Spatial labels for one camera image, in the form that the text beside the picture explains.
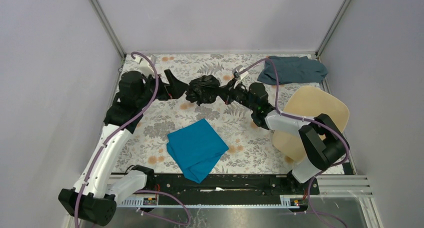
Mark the dark teal crumpled cloth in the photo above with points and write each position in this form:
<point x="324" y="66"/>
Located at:
<point x="291" y="69"/>

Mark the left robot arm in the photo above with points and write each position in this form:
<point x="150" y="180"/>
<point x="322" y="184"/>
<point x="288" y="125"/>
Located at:
<point x="91" y="198"/>

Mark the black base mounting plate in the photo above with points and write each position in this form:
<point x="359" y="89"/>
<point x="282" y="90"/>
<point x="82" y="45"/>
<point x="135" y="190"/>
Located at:
<point x="227" y="188"/>

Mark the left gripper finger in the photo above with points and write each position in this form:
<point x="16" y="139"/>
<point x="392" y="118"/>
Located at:
<point x="175" y="85"/>
<point x="173" y="93"/>

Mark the white slotted cable duct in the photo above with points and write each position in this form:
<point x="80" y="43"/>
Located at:
<point x="280" y="201"/>

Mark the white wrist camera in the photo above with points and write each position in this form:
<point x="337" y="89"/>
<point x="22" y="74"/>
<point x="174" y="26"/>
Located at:
<point x="144" y="66"/>
<point x="240" y="72"/>

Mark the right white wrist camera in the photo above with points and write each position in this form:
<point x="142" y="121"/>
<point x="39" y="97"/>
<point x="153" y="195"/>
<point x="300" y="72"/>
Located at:
<point x="240" y="72"/>

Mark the bright blue folded cloth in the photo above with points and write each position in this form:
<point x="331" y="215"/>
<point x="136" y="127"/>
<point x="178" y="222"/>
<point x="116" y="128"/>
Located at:
<point x="196" y="149"/>

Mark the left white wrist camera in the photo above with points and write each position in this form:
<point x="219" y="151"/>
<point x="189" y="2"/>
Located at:
<point x="144" y="66"/>

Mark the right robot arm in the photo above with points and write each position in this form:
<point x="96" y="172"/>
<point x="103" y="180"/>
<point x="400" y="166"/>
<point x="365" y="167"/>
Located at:
<point x="309" y="129"/>

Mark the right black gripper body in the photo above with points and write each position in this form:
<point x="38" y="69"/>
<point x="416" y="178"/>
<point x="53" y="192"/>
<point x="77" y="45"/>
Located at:
<point x="241" y="96"/>

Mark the black trash bag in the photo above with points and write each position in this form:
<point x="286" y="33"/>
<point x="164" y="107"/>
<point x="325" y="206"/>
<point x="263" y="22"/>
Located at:
<point x="203" y="90"/>

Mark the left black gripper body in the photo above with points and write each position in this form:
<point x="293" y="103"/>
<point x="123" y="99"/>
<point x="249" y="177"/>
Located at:
<point x="143" y="99"/>

